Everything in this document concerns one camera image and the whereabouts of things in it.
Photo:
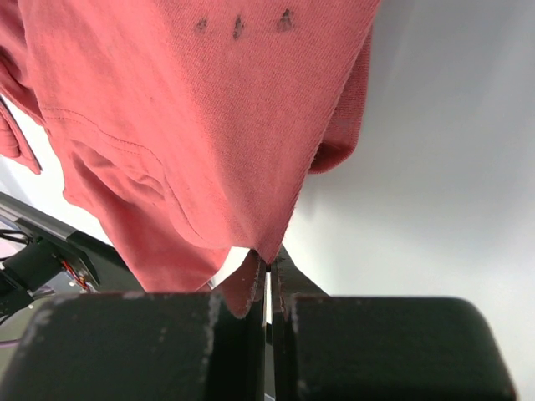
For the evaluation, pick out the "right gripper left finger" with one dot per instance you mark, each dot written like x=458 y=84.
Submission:
x=146 y=346

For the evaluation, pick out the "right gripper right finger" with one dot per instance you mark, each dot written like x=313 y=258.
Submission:
x=379 y=348

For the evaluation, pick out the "pink red t shirt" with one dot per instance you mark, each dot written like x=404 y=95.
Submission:
x=187 y=128

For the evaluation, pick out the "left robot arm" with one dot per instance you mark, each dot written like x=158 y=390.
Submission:
x=24 y=273

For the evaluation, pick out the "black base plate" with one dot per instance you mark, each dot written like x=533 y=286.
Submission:
x=93 y=262

